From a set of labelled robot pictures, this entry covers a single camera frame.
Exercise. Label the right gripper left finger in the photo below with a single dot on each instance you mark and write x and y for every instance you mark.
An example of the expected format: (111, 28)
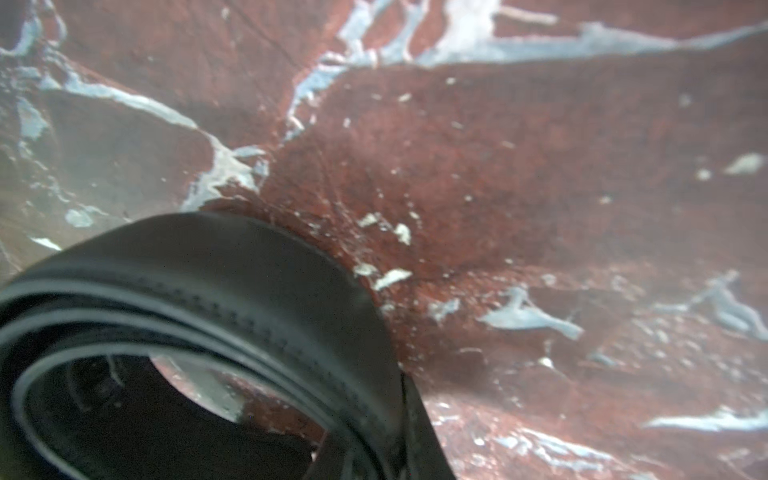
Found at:
(101, 418)

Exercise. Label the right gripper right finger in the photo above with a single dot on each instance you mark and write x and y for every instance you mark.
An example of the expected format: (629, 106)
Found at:
(424, 456)

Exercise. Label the black belt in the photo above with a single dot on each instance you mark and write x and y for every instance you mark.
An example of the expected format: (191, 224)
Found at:
(222, 294)

